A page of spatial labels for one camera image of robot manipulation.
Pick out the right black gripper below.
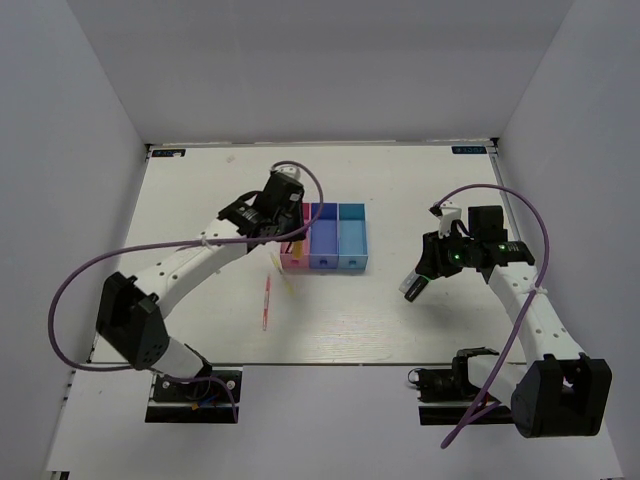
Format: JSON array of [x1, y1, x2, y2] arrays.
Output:
[[415, 225, 479, 280]]

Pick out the yellow orange highlighter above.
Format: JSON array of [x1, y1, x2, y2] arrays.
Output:
[[291, 241, 304, 262]]

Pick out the grey orange highlighter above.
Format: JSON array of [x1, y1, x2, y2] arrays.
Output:
[[399, 271, 419, 294]]

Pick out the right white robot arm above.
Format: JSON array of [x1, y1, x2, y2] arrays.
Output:
[[400, 201, 612, 438]]

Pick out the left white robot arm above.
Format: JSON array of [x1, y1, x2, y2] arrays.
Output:
[[96, 167, 304, 399]]

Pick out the black green highlighter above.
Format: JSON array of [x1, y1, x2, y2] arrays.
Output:
[[415, 275, 431, 286]]

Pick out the dark blue container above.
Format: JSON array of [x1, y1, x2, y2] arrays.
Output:
[[309, 203, 339, 270]]

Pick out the pink container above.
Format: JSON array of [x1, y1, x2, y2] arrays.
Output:
[[280, 230, 310, 270]]

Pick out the red white pen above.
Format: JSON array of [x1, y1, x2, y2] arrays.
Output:
[[262, 274, 271, 331]]

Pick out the light blue container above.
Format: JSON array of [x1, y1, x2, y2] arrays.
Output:
[[338, 203, 368, 271]]

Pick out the yellow pen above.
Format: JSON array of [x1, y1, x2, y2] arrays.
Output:
[[270, 253, 295, 297]]

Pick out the left blue corner label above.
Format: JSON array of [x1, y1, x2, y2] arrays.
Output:
[[151, 149, 186, 158]]

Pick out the blue corner label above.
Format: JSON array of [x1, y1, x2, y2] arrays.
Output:
[[451, 145, 487, 155], [151, 149, 186, 158]]

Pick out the right blue corner label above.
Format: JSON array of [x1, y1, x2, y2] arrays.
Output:
[[451, 145, 487, 155]]

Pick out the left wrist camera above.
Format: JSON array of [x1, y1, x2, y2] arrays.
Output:
[[274, 165, 301, 181]]

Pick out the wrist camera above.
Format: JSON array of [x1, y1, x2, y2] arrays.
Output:
[[429, 200, 462, 239], [274, 165, 301, 181]]

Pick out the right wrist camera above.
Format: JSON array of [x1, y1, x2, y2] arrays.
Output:
[[429, 200, 462, 239]]

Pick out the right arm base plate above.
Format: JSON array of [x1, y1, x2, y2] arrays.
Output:
[[407, 367, 516, 427]]

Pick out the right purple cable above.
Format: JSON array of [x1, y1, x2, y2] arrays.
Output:
[[430, 182, 550, 449]]

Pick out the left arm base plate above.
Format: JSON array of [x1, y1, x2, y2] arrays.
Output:
[[145, 368, 243, 424]]

